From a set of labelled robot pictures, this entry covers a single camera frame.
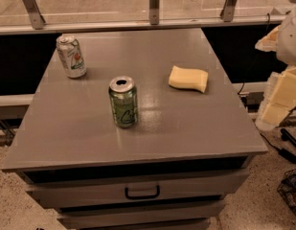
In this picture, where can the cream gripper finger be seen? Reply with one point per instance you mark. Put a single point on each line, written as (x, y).
(279, 99)
(269, 42)

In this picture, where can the yellow sponge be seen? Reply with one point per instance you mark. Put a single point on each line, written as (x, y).
(183, 78)

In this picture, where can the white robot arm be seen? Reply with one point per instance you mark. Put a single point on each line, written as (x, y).
(286, 41)

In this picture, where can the green soda can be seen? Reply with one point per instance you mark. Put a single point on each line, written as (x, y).
(123, 98)

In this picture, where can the white 7up can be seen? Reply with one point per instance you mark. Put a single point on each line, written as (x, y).
(69, 52)

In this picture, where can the right metal window bracket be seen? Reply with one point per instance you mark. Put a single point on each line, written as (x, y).
(227, 13)

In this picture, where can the metal window bracket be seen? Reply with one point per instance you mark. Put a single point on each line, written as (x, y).
(227, 13)
(36, 18)
(153, 16)

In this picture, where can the black wire basket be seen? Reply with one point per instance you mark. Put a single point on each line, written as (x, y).
(287, 190)

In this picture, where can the middle metal window bracket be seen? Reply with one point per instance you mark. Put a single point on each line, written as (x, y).
(153, 16)

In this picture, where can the black drawer handle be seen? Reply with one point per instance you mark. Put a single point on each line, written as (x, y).
(142, 193)

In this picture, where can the left metal window bracket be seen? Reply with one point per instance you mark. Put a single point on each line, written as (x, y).
(36, 18)

